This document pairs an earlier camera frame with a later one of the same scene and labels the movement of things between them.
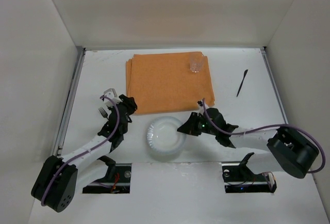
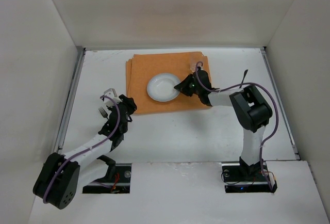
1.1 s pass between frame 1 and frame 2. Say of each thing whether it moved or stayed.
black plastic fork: stayed
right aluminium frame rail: stayed
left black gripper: stayed
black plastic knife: stayed
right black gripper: moved
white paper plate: moved
